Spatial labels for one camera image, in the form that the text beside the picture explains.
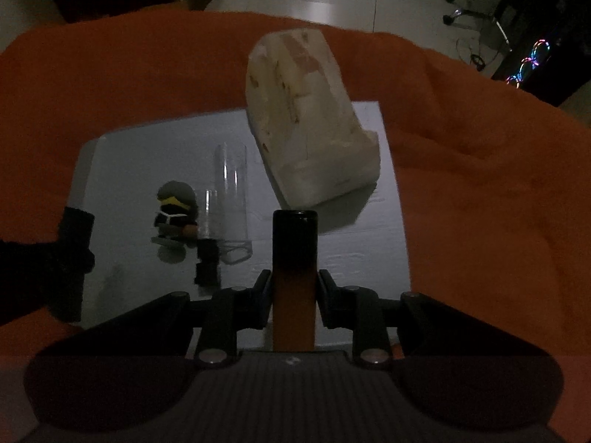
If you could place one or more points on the computer case with coloured lights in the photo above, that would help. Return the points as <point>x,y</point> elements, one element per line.
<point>540,62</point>

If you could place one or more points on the office chair base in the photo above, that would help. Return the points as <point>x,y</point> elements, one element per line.
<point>466,11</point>

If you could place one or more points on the orange cloth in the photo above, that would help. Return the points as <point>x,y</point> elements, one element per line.
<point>138,69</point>

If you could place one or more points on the white tissue pack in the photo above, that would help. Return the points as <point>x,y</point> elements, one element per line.
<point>307,120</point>

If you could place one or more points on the small dark toy figurine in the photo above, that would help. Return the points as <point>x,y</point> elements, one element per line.
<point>175,214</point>

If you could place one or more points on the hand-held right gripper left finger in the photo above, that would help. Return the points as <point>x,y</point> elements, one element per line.
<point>264,300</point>

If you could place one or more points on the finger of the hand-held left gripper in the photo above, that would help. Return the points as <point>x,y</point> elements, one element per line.
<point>76,258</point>

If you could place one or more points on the black and orange cylindrical tube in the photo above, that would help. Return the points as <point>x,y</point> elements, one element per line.
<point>295,258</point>

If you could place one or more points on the grey plastic board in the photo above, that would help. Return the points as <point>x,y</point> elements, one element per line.
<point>152,157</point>

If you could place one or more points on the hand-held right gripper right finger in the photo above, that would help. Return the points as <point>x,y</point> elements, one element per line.
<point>325,300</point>

